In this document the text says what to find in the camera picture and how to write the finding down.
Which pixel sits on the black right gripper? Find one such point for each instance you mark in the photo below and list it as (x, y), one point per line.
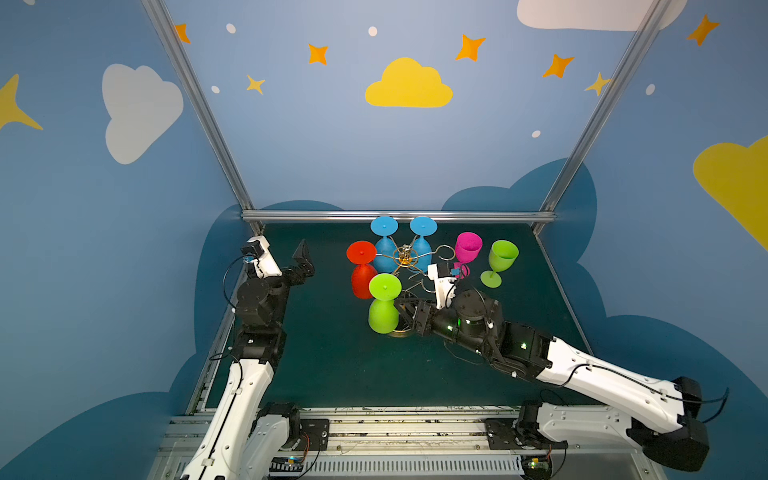
(421, 316)

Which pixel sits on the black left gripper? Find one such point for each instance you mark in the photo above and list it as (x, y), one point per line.
(294, 273)

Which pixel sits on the green wine glass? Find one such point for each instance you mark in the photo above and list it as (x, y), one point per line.
(502, 255)
(383, 316)

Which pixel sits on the red plastic wine glass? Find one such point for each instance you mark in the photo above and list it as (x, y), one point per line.
(362, 254)

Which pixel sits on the magenta plastic wine glass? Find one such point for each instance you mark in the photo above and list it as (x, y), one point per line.
(467, 248)

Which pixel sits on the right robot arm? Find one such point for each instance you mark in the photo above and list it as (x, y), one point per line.
(658, 417)

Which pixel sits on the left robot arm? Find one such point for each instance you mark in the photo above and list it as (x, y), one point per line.
(241, 441)

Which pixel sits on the blue wine glass left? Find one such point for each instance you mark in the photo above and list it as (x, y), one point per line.
(384, 227)

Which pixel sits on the blue wine glass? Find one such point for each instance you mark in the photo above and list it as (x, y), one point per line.
(384, 227)
(423, 227)

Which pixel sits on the blue wine glass right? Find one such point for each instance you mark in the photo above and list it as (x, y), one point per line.
(423, 227)

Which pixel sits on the left green circuit board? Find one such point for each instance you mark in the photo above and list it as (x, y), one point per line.
(288, 465)

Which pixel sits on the green circuit board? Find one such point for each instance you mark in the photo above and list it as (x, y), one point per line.
(536, 468)
(288, 465)

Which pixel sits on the right green circuit board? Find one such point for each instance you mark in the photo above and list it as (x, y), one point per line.
(536, 468)

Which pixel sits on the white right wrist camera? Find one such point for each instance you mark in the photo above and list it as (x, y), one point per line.
(449, 281)

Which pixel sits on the aluminium frame back rail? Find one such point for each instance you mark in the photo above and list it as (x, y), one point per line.
(362, 216)

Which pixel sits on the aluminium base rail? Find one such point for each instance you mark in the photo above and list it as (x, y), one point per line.
(448, 443)

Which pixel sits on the aluminium frame right post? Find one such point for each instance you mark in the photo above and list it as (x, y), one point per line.
(638, 47)

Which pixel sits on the aluminium frame post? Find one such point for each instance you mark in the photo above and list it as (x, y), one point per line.
(638, 47)
(165, 29)

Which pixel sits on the aluminium frame left post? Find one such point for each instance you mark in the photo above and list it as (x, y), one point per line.
(165, 29)

